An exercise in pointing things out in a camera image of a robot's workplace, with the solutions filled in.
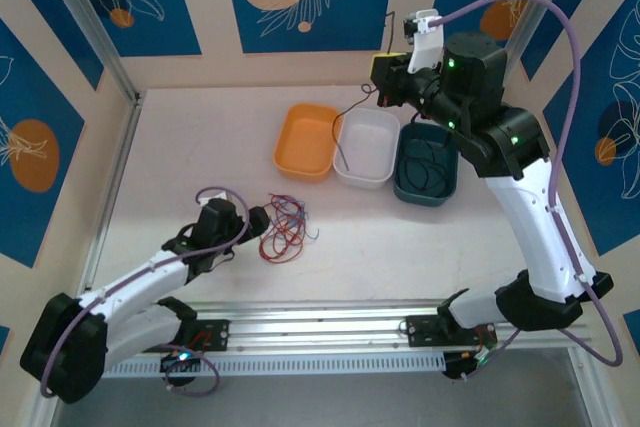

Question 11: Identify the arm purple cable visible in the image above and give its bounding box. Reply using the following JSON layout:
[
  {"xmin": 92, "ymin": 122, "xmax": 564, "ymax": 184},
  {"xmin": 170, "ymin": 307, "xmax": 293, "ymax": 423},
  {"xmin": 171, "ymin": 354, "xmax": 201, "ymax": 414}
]
[
  {"xmin": 433, "ymin": 0, "xmax": 625, "ymax": 382},
  {"xmin": 40, "ymin": 185, "xmax": 251, "ymax": 399}
]

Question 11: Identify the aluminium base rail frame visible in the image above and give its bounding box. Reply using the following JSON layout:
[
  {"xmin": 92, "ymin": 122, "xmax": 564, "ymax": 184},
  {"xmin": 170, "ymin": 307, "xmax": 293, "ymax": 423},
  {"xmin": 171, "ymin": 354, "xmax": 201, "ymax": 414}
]
[{"xmin": 42, "ymin": 299, "xmax": 596, "ymax": 359}]

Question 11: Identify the white plastic bin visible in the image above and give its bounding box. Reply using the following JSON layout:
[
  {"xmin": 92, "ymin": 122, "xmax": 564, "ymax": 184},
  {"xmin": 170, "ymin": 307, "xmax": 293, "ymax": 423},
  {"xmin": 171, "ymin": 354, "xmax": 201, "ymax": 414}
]
[{"xmin": 333, "ymin": 106, "xmax": 401, "ymax": 192}]

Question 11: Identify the thin black cable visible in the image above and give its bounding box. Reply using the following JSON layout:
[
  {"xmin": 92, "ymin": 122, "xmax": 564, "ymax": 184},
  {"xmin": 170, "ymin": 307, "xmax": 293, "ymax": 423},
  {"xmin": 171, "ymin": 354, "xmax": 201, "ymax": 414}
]
[
  {"xmin": 331, "ymin": 10, "xmax": 397, "ymax": 172},
  {"xmin": 402, "ymin": 114, "xmax": 451, "ymax": 199}
]

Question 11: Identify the thin blue cable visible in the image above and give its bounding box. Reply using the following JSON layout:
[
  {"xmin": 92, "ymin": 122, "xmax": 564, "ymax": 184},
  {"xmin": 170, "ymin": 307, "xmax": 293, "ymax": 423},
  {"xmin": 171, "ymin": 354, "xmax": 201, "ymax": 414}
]
[{"xmin": 272, "ymin": 195, "xmax": 321, "ymax": 244}]

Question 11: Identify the dark teal plastic bin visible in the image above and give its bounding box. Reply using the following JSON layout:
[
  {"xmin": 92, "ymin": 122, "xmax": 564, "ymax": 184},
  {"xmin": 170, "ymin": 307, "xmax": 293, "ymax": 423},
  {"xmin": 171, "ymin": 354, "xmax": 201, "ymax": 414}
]
[{"xmin": 392, "ymin": 119, "xmax": 461, "ymax": 209}]

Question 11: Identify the orange plastic bin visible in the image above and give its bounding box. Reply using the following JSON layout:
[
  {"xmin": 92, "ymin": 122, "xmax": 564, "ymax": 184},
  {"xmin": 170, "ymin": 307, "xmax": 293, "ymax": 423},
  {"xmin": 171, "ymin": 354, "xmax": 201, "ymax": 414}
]
[{"xmin": 272, "ymin": 103, "xmax": 343, "ymax": 184}]

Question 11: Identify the black controller board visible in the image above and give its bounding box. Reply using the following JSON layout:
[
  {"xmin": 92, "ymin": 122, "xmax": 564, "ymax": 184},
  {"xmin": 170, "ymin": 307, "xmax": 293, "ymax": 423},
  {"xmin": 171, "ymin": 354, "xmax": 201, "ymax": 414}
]
[
  {"xmin": 443, "ymin": 350, "xmax": 494, "ymax": 382},
  {"xmin": 159, "ymin": 349, "xmax": 202, "ymax": 374}
]

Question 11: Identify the aluminium frame post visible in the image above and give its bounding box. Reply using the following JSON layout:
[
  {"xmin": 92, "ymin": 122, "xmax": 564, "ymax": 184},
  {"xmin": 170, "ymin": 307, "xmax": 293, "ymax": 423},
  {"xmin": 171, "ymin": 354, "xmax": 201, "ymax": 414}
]
[
  {"xmin": 37, "ymin": 0, "xmax": 142, "ymax": 104},
  {"xmin": 483, "ymin": 0, "xmax": 576, "ymax": 98}
]

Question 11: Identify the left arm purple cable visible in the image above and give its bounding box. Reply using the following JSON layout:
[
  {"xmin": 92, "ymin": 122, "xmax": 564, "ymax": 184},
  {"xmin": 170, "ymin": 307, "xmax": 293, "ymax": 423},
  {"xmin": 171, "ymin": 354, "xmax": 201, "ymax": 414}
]
[{"xmin": 40, "ymin": 185, "xmax": 251, "ymax": 399}]

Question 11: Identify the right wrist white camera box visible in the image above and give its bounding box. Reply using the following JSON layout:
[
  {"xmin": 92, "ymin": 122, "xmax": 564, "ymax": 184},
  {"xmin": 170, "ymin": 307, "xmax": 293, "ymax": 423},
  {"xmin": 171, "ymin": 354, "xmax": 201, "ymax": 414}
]
[{"xmin": 402, "ymin": 8, "xmax": 446, "ymax": 74}]

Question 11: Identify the white slotted cable duct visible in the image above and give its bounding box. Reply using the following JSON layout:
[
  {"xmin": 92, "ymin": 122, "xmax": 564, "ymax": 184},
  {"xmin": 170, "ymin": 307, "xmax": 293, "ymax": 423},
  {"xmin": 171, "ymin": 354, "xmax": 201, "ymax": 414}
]
[{"xmin": 64, "ymin": 352, "xmax": 447, "ymax": 377}]

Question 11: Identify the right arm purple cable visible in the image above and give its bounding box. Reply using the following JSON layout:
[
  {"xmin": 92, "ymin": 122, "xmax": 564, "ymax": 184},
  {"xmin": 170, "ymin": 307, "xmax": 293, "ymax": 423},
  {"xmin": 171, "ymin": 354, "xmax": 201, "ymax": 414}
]
[{"xmin": 433, "ymin": 0, "xmax": 625, "ymax": 382}]

